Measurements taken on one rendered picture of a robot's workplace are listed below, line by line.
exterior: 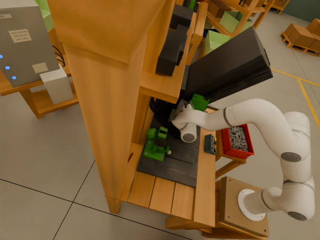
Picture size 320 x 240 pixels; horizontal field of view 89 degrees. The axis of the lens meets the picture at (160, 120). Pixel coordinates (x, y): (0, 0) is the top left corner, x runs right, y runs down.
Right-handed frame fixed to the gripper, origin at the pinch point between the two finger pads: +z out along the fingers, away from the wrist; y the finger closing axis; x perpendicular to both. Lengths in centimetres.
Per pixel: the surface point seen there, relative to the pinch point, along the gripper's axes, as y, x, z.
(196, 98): 2.2, -6.2, 2.7
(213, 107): -16.8, -12.8, 14.7
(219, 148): -57, -4, 11
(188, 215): -45, 20, -49
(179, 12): 51, -16, 16
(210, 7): 18, -54, 337
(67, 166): -19, 155, 3
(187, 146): -30.8, 14.5, -5.0
